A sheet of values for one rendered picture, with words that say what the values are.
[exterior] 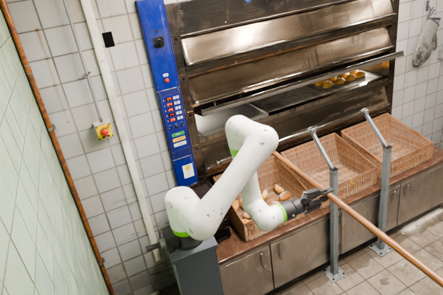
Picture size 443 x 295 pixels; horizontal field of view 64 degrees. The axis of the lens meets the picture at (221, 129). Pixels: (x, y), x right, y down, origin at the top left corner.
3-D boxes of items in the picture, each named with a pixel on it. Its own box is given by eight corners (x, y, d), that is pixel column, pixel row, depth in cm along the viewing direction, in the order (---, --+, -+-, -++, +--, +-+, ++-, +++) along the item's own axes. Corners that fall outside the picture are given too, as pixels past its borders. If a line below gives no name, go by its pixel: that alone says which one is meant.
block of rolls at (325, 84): (285, 75, 356) (285, 70, 354) (324, 64, 372) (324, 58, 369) (325, 89, 305) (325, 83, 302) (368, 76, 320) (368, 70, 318)
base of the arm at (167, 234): (150, 264, 146) (147, 253, 144) (144, 241, 159) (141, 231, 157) (209, 242, 153) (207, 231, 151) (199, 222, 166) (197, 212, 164)
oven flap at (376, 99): (205, 170, 263) (198, 144, 260) (386, 105, 321) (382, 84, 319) (207, 170, 258) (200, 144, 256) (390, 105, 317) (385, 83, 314)
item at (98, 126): (97, 137, 221) (92, 122, 216) (113, 132, 224) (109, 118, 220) (98, 141, 214) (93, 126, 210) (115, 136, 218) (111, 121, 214)
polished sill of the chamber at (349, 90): (197, 140, 258) (196, 135, 257) (382, 80, 318) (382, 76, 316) (200, 143, 253) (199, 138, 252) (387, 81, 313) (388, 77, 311)
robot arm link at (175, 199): (183, 245, 145) (175, 208, 137) (166, 226, 157) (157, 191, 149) (209, 230, 151) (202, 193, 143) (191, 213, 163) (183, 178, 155)
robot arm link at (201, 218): (189, 239, 127) (275, 123, 136) (168, 218, 140) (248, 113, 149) (210, 251, 135) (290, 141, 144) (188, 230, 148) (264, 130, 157)
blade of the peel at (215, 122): (268, 115, 271) (268, 112, 270) (202, 136, 254) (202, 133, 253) (246, 102, 302) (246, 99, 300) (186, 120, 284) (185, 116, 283)
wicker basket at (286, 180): (216, 205, 277) (211, 176, 265) (277, 182, 295) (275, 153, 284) (245, 243, 236) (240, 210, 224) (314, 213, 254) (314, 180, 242)
